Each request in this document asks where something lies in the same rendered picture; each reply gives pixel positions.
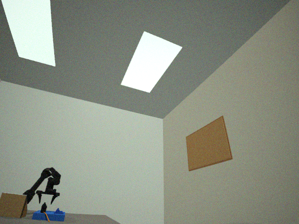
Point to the blue rectangular deck plate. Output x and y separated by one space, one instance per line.
52 215

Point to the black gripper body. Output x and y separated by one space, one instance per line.
41 192

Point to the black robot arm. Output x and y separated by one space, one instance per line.
51 181

